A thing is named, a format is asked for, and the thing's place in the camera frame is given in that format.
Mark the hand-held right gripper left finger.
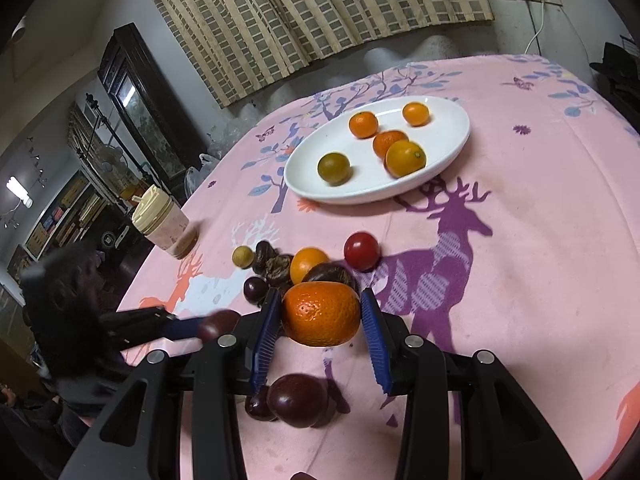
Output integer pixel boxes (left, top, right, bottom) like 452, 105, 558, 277
59, 287, 283, 480

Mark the white oval plate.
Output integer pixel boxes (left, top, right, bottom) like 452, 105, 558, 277
283, 96, 471, 205

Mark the red cherry tomato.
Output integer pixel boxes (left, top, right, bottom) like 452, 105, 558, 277
343, 231, 381, 270

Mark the small orange kumquat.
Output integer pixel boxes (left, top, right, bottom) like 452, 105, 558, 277
372, 130, 409, 159
290, 247, 330, 285
385, 140, 427, 179
348, 111, 379, 139
402, 102, 431, 127

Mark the clear plastic bag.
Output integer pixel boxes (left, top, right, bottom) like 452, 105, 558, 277
184, 152, 222, 196

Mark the wall shelf with boxes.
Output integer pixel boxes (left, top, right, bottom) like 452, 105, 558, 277
22, 167, 108, 261

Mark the pink printed blanket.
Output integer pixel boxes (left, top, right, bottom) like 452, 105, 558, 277
116, 53, 640, 480

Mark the wrinkled dark brown fruit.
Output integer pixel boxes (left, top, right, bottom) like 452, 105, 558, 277
263, 254, 294, 283

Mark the large dark purple plum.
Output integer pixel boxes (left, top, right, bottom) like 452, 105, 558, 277
266, 373, 329, 429

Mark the white light bulb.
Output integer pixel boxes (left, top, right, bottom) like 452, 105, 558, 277
6, 176, 35, 209

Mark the large orange mandarin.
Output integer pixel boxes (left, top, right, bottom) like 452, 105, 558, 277
281, 281, 362, 347

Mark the greenish yellow kumquat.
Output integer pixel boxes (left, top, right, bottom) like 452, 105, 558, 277
317, 152, 352, 184

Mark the small dark red plum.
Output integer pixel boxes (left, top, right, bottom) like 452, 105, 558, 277
243, 276, 269, 305
244, 394, 277, 422
198, 309, 241, 342

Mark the person's left forearm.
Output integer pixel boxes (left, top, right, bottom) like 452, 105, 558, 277
47, 360, 138, 418

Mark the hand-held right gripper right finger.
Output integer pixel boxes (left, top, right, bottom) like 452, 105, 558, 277
360, 287, 583, 480

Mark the dark brown passion fruit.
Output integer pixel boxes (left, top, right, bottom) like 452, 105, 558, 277
302, 262, 359, 293

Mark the plastic jar with cream lid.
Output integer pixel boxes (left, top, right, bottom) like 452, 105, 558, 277
131, 184, 199, 260

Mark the dark wooden framed cabinet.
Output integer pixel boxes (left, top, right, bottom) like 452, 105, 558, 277
96, 22, 202, 200

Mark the white power cable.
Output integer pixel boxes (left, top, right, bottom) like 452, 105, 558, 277
524, 0, 568, 56

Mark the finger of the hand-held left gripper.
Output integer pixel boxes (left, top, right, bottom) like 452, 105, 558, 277
99, 306, 211, 348

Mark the bamboo roll-up blind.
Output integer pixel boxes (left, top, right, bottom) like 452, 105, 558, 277
129, 0, 496, 109

